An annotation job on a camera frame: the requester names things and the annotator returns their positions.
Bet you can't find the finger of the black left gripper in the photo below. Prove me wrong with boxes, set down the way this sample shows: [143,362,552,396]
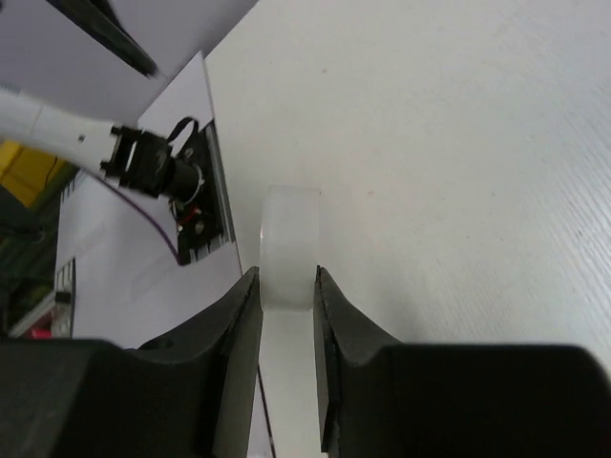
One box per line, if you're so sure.
[47,0,158,76]

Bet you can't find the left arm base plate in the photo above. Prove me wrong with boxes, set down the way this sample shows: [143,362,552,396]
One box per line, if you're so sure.
[167,117,234,265]

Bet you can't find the clear tape roll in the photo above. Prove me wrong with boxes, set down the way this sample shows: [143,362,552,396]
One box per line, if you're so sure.
[259,185,321,312]

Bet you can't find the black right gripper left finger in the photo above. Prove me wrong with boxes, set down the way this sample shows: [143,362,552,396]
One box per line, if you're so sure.
[136,267,263,457]

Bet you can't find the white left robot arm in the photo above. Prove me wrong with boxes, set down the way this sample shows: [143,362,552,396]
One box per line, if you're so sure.
[1,1,213,205]

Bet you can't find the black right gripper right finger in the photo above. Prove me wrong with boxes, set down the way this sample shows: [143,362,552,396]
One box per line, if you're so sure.
[313,266,411,453]

